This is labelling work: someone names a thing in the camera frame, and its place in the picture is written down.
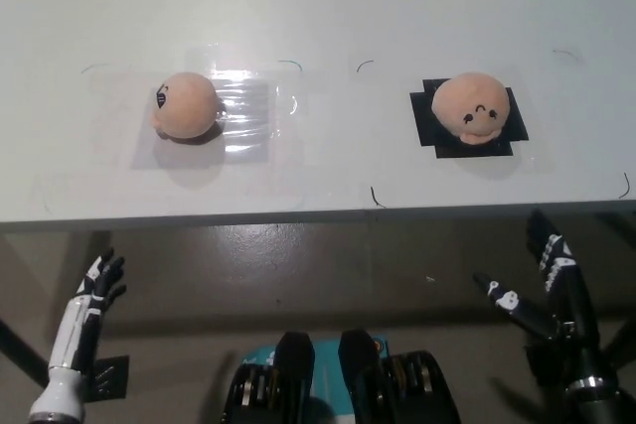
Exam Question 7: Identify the black robot body block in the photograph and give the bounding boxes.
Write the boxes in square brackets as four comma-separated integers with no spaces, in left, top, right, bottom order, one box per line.
[337,328,461,424]
[221,330,317,424]

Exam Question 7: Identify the black floor tape patch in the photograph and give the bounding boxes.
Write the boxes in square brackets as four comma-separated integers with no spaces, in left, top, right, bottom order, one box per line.
[84,354,131,402]

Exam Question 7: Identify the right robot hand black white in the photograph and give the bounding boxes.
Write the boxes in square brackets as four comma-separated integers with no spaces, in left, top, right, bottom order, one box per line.
[472,209,606,386]

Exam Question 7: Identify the right black robot body block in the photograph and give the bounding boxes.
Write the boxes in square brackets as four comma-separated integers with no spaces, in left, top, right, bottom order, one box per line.
[337,328,461,424]

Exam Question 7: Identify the black table leg brace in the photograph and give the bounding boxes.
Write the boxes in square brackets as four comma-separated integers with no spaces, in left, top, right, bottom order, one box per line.
[0,317,57,391]
[598,317,636,378]

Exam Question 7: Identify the grey tape square patch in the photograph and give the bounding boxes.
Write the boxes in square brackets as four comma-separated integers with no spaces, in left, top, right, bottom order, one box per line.
[129,79,272,171]

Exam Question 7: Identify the left black robot body block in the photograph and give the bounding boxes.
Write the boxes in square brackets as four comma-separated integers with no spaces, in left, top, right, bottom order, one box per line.
[221,330,317,424]

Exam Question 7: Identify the peach dumpling toy laughing face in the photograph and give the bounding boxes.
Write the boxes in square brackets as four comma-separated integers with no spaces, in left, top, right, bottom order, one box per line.
[150,71,219,139]

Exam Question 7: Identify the peach dumpling toy smiling face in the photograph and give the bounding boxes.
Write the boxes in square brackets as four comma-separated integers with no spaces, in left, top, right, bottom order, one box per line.
[430,71,512,146]

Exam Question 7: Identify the clear plastic film sheet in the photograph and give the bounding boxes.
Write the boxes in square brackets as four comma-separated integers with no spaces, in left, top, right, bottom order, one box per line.
[87,46,303,172]

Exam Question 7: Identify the black tape square patch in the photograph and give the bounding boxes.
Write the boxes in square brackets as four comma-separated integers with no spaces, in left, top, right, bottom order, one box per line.
[408,77,529,160]

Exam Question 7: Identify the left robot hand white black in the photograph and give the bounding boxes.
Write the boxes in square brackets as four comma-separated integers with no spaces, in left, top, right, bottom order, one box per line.
[28,247,126,419]

